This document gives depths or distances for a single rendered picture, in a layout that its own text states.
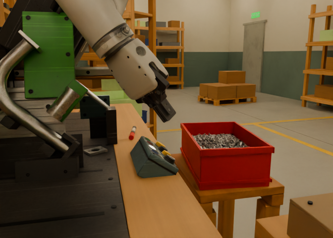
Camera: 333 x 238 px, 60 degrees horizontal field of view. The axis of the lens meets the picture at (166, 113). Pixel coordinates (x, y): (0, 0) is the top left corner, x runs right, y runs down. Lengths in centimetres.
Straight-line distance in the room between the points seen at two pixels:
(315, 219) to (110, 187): 38
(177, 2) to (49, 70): 982
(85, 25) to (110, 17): 5
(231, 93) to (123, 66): 644
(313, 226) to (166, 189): 27
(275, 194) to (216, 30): 1021
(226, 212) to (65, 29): 88
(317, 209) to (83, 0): 54
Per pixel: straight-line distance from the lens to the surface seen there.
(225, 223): 125
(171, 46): 961
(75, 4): 57
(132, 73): 56
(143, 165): 65
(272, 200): 92
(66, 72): 75
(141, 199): 58
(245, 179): 86
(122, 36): 56
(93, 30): 56
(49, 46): 77
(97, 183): 66
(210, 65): 1086
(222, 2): 1117
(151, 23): 373
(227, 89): 686
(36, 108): 77
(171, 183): 64
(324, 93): 689
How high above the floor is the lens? 117
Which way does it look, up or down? 12 degrees down
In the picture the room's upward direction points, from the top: straight up
